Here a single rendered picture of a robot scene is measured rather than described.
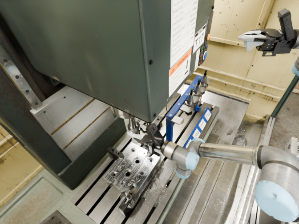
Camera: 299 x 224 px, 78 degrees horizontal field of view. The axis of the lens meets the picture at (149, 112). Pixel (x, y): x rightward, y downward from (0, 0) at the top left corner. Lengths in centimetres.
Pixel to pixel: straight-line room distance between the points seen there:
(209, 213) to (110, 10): 125
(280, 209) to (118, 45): 66
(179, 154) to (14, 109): 80
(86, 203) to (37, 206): 61
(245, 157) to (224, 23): 101
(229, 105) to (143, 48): 148
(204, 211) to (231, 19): 130
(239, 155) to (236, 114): 96
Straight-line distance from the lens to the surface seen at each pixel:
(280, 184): 73
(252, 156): 85
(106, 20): 45
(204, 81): 132
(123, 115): 76
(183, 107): 117
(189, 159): 83
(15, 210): 189
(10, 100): 105
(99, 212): 123
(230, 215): 148
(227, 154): 89
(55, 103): 111
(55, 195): 176
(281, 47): 92
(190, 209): 136
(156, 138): 85
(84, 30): 53
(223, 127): 175
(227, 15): 154
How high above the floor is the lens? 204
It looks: 46 degrees down
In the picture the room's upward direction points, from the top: 6 degrees counter-clockwise
